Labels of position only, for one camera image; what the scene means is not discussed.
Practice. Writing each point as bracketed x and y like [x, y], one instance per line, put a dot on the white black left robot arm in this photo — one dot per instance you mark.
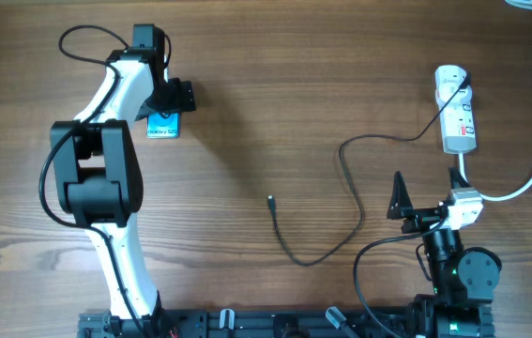
[91, 179]

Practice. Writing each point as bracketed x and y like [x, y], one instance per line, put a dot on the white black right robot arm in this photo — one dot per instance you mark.
[463, 279]

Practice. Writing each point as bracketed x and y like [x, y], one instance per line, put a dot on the white charger plug adapter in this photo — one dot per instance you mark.
[453, 91]

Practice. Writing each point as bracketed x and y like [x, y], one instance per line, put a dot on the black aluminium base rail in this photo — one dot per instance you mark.
[289, 324]

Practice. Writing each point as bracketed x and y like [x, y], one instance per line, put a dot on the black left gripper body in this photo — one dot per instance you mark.
[169, 99]

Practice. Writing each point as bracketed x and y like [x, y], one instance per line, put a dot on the blue screen Galaxy smartphone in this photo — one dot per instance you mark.
[163, 126]

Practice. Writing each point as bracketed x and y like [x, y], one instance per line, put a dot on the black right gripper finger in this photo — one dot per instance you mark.
[456, 179]
[400, 205]

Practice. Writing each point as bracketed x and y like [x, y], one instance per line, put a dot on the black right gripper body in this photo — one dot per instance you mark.
[430, 218]

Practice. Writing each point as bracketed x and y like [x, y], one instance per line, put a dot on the white power strip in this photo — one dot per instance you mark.
[456, 120]

